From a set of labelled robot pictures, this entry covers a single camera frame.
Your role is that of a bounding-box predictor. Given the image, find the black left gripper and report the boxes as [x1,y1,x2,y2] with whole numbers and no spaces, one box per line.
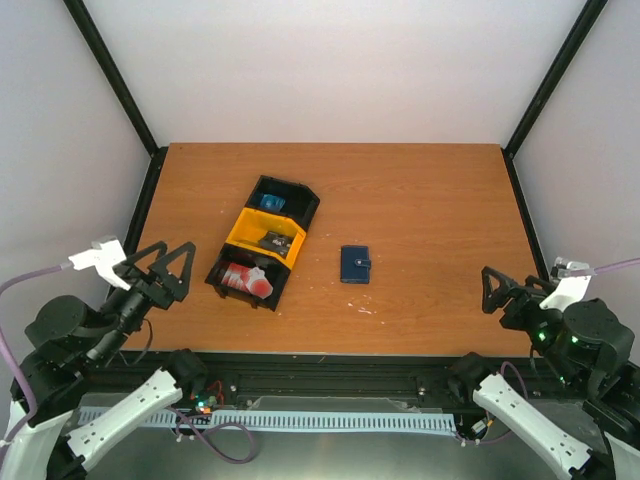
[92,239,200,363]

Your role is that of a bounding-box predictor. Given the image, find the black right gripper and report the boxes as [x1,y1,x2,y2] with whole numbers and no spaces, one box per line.
[481,264,585,389]

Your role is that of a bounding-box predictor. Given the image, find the blue card holder wallet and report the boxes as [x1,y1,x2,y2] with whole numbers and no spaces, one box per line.
[340,245,372,284]

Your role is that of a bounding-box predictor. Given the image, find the black bin with blue cards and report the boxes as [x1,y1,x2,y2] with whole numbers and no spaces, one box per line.
[245,175,320,231]

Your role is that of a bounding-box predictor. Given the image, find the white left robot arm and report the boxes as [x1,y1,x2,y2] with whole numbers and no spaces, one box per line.
[1,237,208,479]

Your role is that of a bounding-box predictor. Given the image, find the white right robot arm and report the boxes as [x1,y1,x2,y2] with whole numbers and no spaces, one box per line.
[448,258,639,479]

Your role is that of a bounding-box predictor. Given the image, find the black bin with red cards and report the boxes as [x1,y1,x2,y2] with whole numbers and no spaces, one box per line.
[205,243,291,311]

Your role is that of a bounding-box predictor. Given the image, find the red card stack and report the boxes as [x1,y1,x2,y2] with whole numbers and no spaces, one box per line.
[221,263,273,299]

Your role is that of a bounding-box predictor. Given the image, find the black card in yellow bin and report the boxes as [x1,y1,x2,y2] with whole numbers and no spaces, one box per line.
[258,231,293,257]

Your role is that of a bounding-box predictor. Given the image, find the blue card stack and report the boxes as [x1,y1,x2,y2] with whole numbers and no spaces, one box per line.
[260,194,286,212]

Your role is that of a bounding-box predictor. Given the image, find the yellow bin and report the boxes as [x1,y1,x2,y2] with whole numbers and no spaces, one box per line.
[225,207,307,269]

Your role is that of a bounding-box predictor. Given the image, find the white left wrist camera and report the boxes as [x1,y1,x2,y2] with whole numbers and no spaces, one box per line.
[68,236,131,291]

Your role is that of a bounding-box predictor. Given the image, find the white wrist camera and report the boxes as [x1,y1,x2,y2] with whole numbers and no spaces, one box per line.
[539,257,595,312]
[68,236,131,291]

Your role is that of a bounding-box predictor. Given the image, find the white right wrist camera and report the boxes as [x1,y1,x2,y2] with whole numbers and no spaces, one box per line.
[539,257,595,312]

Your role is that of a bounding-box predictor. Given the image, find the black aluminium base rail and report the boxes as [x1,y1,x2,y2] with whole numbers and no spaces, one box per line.
[64,352,599,416]

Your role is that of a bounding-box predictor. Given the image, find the light blue cable duct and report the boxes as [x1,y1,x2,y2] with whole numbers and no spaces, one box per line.
[78,405,459,434]

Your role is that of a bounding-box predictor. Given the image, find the metal base plate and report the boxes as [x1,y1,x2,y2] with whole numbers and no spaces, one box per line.
[43,392,616,480]

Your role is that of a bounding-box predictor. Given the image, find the black frame post left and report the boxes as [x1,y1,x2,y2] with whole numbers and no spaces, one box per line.
[63,0,169,159]

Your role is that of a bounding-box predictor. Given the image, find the black frame post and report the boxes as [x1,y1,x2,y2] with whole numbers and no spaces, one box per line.
[503,0,608,160]
[63,0,169,159]

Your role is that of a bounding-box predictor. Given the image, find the black frame post right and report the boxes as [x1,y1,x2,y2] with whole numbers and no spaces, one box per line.
[503,0,608,160]

